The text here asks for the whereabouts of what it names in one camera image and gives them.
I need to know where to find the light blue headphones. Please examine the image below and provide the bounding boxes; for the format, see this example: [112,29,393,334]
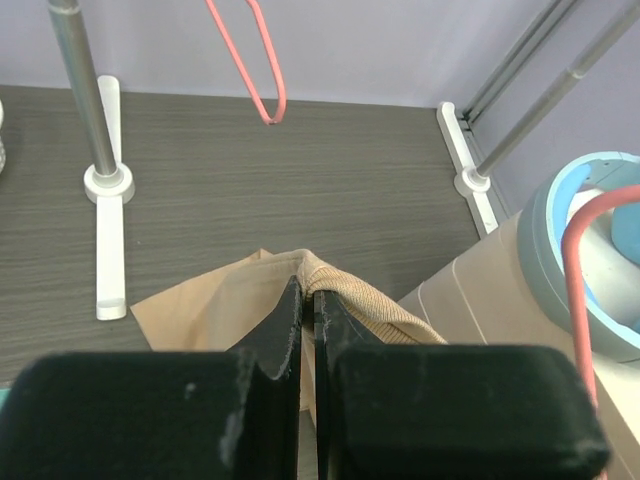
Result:
[517,151,639,368]

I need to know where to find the white drawer storage box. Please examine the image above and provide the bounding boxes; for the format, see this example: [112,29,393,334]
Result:
[400,217,639,479]

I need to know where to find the clothes rack metal pole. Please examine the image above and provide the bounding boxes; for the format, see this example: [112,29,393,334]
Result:
[48,1,135,321]

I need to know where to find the beige t shirt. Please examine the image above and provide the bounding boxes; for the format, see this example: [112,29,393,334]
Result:
[129,248,449,431]

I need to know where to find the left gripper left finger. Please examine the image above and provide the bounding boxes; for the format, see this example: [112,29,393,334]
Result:
[1,279,304,479]

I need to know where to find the right rack metal pole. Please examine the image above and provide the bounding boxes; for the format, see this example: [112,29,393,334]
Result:
[436,1,639,238]

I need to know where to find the pink wire hanger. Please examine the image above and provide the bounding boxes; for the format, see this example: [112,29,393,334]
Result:
[561,185,639,409]
[205,0,287,126]

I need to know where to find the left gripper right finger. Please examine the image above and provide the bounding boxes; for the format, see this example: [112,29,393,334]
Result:
[312,291,611,479]

